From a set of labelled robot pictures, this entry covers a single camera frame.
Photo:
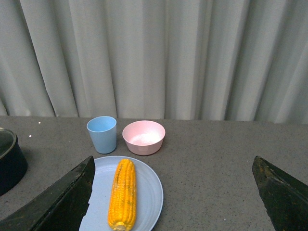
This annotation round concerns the dark blue pot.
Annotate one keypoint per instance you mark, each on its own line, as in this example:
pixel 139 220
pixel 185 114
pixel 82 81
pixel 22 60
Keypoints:
pixel 13 167

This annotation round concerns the white curtain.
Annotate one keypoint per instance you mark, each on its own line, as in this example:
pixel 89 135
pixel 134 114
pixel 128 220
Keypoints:
pixel 241 60

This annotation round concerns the pink bowl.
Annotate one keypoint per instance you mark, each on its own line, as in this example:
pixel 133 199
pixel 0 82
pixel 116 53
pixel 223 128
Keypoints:
pixel 144 137

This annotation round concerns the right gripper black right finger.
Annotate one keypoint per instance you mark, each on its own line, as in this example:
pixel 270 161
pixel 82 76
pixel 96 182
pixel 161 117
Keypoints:
pixel 285 198

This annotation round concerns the light blue plate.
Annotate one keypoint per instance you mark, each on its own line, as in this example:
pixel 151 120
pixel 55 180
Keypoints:
pixel 150 196

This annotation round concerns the light blue cup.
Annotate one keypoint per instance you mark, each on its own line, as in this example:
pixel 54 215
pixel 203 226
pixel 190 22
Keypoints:
pixel 102 131

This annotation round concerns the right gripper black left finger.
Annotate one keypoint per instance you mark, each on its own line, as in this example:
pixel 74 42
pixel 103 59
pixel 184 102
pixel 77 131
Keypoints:
pixel 61 207

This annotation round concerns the yellow corn cob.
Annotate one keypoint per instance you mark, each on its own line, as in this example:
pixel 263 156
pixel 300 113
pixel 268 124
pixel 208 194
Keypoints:
pixel 122 210

